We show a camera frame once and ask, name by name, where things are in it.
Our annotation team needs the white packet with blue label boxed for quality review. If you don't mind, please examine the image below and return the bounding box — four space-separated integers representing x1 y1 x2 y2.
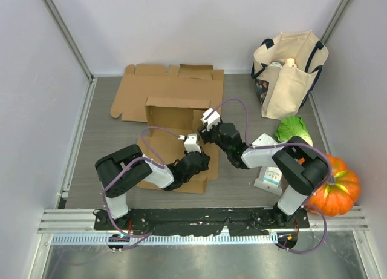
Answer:
253 167 282 196

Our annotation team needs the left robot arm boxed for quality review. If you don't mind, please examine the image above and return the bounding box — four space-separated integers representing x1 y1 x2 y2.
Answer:
95 144 210 230

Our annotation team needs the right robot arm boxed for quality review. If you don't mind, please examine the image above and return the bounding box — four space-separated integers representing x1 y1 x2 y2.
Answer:
198 122 332 228

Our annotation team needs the green lettuce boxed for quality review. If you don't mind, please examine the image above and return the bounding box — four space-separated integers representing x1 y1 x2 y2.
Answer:
275 116 313 146

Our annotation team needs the flat brown cardboard sheet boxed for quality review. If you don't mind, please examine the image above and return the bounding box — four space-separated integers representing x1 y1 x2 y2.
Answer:
110 64 224 122

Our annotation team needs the beige canvas tote bag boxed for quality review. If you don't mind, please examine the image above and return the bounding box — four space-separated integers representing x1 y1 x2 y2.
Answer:
251 31 329 120

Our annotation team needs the white bottle in bag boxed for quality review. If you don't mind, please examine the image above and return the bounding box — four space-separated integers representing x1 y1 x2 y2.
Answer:
270 58 297 68

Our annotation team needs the orange pumpkin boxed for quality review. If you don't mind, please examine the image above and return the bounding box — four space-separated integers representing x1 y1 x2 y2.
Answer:
306 154 361 217

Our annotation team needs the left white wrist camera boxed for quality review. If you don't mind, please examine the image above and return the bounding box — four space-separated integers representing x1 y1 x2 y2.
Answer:
178 133 201 153

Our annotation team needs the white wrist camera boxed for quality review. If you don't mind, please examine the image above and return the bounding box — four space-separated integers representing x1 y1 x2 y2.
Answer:
200 108 221 131
178 133 201 153

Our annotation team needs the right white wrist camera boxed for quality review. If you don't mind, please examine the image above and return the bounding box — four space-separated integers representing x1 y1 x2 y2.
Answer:
200 108 221 131

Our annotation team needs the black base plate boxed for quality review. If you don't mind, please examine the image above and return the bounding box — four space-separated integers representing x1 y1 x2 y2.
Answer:
94 208 311 237

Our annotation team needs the slotted cable duct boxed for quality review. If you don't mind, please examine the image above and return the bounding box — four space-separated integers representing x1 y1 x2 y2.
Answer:
51 232 278 245

